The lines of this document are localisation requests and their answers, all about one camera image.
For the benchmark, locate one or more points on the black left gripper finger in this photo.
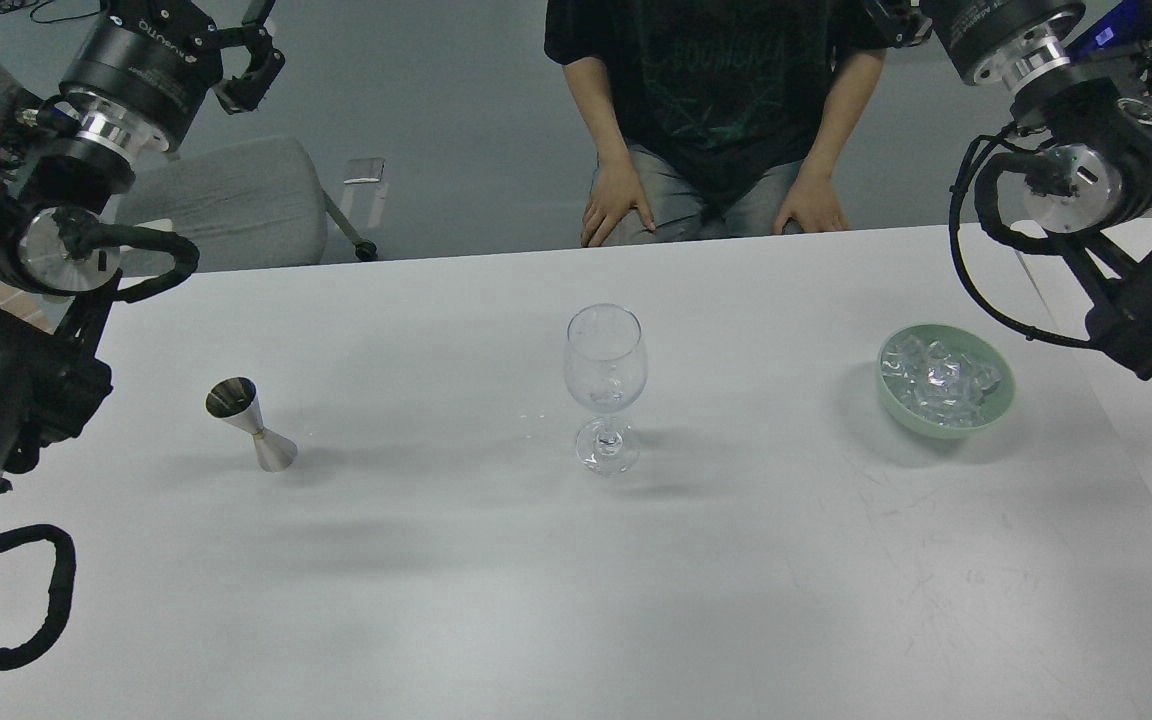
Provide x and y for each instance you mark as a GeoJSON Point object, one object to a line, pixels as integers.
{"type": "Point", "coordinates": [243, 93]}
{"type": "Point", "coordinates": [257, 12]}

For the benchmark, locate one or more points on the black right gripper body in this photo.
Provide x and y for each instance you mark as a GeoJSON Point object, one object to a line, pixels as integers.
{"type": "Point", "coordinates": [972, 33]}

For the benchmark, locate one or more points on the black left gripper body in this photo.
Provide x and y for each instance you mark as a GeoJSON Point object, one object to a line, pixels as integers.
{"type": "Point", "coordinates": [143, 56]}

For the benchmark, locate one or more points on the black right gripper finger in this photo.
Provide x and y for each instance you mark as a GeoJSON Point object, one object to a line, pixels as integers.
{"type": "Point", "coordinates": [902, 23]}

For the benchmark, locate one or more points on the steel double jigger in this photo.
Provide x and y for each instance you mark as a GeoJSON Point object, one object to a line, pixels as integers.
{"type": "Point", "coordinates": [236, 402]}

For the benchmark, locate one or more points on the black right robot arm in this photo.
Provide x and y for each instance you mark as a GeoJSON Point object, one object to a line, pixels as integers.
{"type": "Point", "coordinates": [1071, 174]}

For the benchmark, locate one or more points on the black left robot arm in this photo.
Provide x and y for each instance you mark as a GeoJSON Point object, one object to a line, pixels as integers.
{"type": "Point", "coordinates": [60, 275]}

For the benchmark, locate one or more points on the clear ice cubes pile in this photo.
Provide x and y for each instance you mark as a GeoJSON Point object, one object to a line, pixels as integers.
{"type": "Point", "coordinates": [937, 382]}

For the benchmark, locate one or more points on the clear wine glass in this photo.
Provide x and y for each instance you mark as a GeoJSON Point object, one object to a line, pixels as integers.
{"type": "Point", "coordinates": [605, 370]}

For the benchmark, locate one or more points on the person's left hand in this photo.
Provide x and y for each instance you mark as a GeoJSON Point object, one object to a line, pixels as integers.
{"type": "Point", "coordinates": [811, 203]}

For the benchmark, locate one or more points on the person's right hand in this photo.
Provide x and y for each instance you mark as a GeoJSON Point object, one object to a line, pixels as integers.
{"type": "Point", "coordinates": [616, 193]}

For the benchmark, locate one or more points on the grey office chair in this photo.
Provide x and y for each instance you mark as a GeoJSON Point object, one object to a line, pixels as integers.
{"type": "Point", "coordinates": [253, 205]}

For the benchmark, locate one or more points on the person in black shirt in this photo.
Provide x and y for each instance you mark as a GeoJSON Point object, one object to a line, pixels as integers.
{"type": "Point", "coordinates": [719, 104]}

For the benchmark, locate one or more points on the green bowl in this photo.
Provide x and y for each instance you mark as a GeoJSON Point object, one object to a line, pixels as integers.
{"type": "Point", "coordinates": [997, 407]}

